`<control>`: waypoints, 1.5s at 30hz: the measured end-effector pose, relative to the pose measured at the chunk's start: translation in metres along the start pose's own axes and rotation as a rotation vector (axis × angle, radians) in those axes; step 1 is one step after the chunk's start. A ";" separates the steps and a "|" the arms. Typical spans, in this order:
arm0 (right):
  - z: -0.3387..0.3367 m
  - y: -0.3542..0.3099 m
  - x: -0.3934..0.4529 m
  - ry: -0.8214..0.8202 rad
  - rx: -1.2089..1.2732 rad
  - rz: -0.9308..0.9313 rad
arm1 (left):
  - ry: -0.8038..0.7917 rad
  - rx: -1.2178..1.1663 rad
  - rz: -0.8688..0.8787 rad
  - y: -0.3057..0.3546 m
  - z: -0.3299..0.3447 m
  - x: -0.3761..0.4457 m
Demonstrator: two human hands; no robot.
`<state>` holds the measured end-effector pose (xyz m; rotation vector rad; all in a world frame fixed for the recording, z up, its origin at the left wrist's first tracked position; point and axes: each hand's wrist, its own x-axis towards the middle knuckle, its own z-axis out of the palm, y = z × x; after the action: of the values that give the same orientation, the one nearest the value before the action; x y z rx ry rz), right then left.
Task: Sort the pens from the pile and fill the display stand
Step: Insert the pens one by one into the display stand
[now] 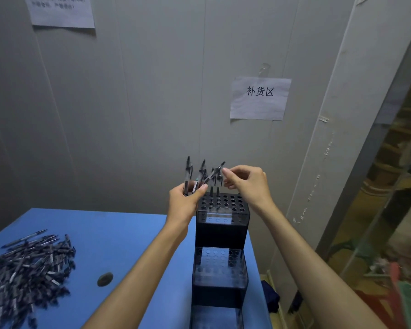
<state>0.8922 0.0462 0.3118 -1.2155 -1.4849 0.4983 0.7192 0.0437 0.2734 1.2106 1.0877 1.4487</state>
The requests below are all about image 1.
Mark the person's right hand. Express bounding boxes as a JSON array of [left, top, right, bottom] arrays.
[[221, 164, 277, 217]]

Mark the person's left hand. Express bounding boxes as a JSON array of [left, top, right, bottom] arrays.
[[164, 182, 209, 239]]

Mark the black tiered pen display stand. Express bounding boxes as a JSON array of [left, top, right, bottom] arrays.
[[190, 192, 251, 329]]

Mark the pile of grey pens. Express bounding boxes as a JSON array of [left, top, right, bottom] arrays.
[[0, 229, 77, 329]]

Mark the person's left forearm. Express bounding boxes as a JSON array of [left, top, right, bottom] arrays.
[[82, 222, 190, 329]]

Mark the person's right forearm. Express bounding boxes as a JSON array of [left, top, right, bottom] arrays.
[[259, 201, 388, 329]]

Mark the blue table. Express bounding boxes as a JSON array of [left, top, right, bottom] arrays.
[[0, 207, 273, 329]]

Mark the small round metal disc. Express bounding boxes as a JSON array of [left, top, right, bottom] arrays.
[[97, 272, 114, 288]]

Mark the dark blue cloth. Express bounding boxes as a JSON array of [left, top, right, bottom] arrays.
[[261, 280, 281, 314]]

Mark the red plastic stool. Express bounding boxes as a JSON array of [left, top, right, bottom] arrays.
[[356, 262, 410, 329]]

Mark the white paper wall sign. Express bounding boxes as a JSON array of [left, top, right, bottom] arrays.
[[24, 0, 96, 30], [230, 77, 292, 122]]

